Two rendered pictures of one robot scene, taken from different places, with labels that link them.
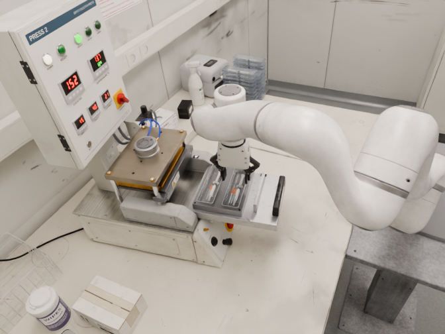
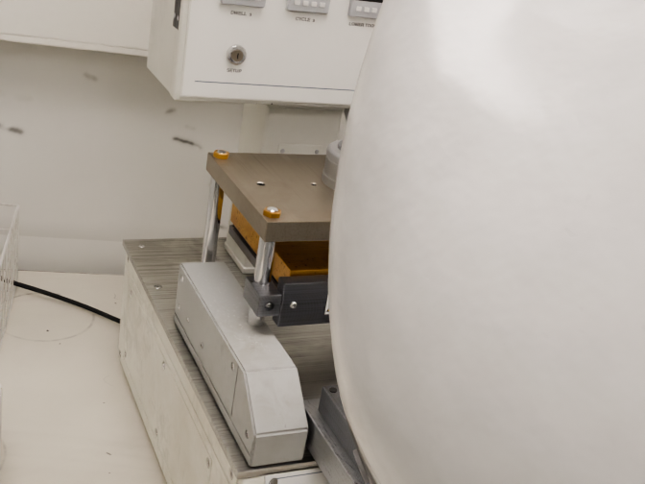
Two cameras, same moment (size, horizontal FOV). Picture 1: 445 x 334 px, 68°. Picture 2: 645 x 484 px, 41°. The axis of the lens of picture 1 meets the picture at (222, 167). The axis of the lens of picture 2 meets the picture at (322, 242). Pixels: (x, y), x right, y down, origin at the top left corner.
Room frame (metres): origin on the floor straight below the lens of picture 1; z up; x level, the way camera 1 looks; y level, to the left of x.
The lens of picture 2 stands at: (0.25, -0.30, 1.40)
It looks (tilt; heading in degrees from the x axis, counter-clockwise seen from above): 23 degrees down; 42
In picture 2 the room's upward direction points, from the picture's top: 10 degrees clockwise
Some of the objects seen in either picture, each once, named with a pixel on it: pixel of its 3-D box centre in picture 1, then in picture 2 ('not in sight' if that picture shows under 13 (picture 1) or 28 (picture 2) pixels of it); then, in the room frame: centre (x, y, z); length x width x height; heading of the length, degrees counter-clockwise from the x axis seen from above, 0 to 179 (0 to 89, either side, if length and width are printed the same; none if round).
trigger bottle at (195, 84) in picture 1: (195, 83); not in sight; (1.69, 0.10, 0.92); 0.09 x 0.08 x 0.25; 84
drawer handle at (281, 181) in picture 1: (279, 195); not in sight; (0.73, -0.17, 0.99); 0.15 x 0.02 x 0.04; 160
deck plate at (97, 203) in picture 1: (150, 187); (318, 324); (0.90, 0.28, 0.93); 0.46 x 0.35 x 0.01; 70
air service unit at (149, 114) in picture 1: (146, 125); not in sight; (1.14, 0.29, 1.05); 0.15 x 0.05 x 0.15; 160
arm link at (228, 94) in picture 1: (229, 111); not in sight; (0.78, -0.04, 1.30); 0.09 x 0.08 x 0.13; 109
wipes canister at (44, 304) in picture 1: (49, 309); not in sight; (0.51, 0.58, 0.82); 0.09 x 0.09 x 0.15
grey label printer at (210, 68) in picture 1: (205, 75); not in sight; (1.86, 0.04, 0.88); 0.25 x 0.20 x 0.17; 53
